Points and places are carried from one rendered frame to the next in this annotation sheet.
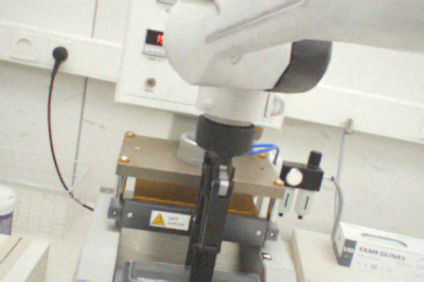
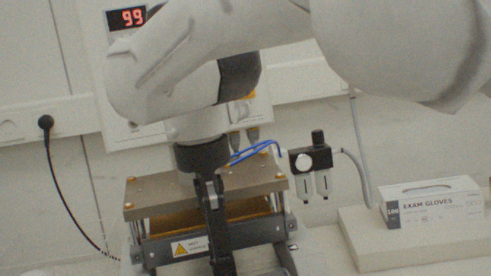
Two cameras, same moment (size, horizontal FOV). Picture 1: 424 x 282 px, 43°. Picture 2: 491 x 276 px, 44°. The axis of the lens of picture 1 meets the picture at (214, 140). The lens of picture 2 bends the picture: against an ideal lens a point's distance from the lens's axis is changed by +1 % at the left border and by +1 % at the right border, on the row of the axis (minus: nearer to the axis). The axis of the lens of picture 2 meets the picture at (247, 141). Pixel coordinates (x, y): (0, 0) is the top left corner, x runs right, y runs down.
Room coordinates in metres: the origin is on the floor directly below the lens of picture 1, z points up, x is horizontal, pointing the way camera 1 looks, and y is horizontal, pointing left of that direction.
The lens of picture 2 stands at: (-0.12, -0.09, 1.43)
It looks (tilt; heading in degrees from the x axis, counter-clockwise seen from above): 15 degrees down; 1
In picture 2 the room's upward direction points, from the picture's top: 9 degrees counter-clockwise
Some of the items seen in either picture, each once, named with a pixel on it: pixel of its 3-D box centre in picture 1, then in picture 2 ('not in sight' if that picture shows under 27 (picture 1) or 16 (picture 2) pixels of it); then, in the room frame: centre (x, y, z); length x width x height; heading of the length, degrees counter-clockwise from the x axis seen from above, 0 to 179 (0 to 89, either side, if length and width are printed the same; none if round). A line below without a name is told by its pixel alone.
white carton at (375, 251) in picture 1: (381, 251); (428, 201); (1.31, -0.48, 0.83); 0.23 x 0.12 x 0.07; 87
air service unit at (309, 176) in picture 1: (296, 185); (310, 168); (1.05, -0.18, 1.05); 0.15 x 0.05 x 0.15; 98
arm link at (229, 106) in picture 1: (243, 98); (207, 114); (0.70, -0.03, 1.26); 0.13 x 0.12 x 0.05; 99
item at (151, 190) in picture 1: (200, 183); (210, 201); (0.89, 0.01, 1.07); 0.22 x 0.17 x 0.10; 98
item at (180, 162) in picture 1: (206, 167); (213, 185); (0.93, 0.00, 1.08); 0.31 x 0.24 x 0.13; 98
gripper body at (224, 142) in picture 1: (220, 153); (205, 170); (0.68, -0.01, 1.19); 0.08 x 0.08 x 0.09
